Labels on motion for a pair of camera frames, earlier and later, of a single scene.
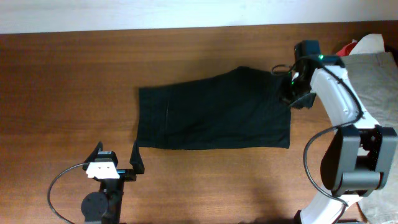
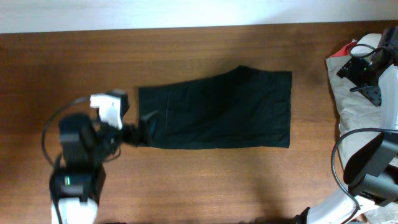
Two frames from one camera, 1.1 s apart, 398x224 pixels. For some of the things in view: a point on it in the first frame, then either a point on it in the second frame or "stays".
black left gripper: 137,165 → 135,139
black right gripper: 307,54 → 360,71
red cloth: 347,50 stays
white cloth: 372,43 stays
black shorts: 243,108 stays
